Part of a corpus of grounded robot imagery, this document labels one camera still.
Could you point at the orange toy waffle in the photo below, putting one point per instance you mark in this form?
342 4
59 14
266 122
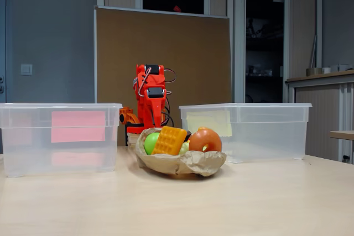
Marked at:
169 140

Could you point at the green toy apple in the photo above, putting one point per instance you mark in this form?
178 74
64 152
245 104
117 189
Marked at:
150 143

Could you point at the light green toy lettuce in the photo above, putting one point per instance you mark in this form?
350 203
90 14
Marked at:
184 148

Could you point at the brown toy donut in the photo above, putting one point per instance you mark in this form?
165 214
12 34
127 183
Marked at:
206 138

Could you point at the red robot arm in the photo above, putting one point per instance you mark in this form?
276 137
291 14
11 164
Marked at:
143 81

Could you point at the yellow-green sticky note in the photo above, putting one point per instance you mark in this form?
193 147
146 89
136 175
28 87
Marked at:
210 122

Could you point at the pink sticky note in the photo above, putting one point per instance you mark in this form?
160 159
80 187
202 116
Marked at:
78 126

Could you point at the clear plastic bin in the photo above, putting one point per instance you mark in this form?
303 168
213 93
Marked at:
27 142
271 136

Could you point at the orange printed clamp part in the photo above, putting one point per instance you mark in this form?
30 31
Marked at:
127 116

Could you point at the wooden base block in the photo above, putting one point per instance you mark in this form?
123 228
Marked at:
133 139

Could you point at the brown cork board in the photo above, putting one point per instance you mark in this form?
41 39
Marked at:
193 67

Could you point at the crumpled brown paper bag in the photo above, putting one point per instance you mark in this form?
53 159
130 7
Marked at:
177 162

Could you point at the brown tape roll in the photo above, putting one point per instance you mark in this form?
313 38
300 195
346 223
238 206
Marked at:
314 72

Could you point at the grey roller-door cabinet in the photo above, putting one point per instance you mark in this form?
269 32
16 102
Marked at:
323 109

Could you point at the white cups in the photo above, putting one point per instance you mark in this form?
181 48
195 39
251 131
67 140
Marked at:
338 68

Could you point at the beige side table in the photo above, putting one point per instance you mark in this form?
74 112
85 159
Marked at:
343 135

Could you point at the white light switch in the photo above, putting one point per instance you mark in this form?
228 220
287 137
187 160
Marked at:
26 69

